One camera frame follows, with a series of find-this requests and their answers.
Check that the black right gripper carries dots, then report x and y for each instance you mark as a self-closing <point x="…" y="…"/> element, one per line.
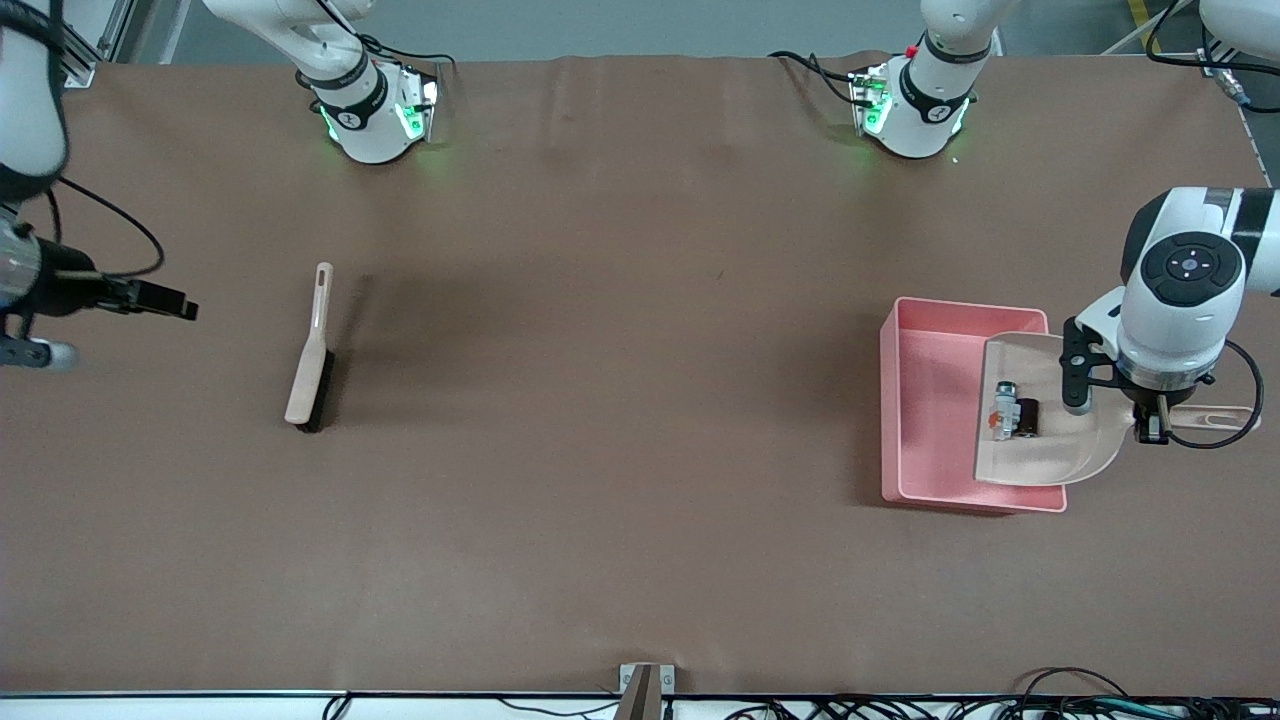
<point x="62" y="296"/>

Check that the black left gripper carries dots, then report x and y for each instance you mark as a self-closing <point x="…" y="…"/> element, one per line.
<point x="1147" y="407"/>

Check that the pale pink dustpan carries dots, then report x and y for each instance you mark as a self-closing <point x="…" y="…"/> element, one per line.
<point x="1040" y="460"/>

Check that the small dark brown component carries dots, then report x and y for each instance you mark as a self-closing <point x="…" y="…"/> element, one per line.
<point x="1028" y="420"/>

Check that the pale brush with black bristles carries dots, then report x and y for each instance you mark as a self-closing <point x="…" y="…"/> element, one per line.
<point x="305" y="385"/>

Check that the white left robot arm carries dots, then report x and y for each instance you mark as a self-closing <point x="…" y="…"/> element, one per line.
<point x="1170" y="335"/>

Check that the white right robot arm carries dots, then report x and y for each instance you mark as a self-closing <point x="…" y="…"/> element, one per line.
<point x="350" y="130"/>

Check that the pink plastic bin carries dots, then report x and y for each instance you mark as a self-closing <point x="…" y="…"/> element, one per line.
<point x="930" y="420"/>

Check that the brown table mat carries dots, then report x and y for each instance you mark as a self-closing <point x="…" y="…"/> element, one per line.
<point x="300" y="580"/>

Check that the aluminium frame extrusion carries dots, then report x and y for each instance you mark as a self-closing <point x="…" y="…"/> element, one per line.
<point x="82" y="68"/>
<point x="1212" y="62"/>

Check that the metal clamp bracket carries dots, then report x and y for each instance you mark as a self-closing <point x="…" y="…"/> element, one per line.
<point x="645" y="690"/>

